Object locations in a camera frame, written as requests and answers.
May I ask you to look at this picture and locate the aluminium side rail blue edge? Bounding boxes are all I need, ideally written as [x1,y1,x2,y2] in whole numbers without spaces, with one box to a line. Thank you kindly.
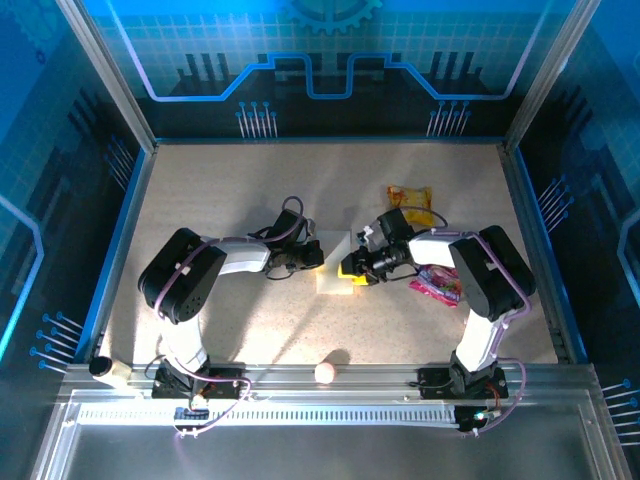
[499,142,590,364]
[74,144,156,364]

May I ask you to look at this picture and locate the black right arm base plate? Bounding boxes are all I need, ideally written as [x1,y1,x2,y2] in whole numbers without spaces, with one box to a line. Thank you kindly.
[417,366,510,400]

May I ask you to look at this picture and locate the cream roll with black cap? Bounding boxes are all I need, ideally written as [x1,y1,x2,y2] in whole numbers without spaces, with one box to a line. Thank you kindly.
[88,355,135,389]

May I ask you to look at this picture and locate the grey metal panel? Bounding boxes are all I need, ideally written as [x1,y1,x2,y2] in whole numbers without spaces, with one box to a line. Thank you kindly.
[29,388,634,480]

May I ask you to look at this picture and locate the white slotted cable duct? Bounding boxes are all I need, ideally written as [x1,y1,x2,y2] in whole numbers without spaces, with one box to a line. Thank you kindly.
[77,403,459,427]

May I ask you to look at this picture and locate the yellow snack packet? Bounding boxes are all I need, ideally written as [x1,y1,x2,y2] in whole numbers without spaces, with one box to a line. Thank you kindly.
[386,184,434,227]

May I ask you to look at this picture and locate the pink purple candy packet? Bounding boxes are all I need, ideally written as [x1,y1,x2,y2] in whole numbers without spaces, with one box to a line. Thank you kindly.
[408,264,464,308]

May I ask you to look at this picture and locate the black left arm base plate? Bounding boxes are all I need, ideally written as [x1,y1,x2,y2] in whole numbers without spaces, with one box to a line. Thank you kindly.
[151,364,246,400]

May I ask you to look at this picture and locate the black controller with green LED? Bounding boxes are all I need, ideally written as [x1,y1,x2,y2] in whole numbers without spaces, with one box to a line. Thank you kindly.
[455,405,501,435]

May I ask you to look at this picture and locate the aluminium frame post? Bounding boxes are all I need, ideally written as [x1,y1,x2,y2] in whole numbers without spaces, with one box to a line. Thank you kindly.
[503,0,604,151]
[54,0,157,154]

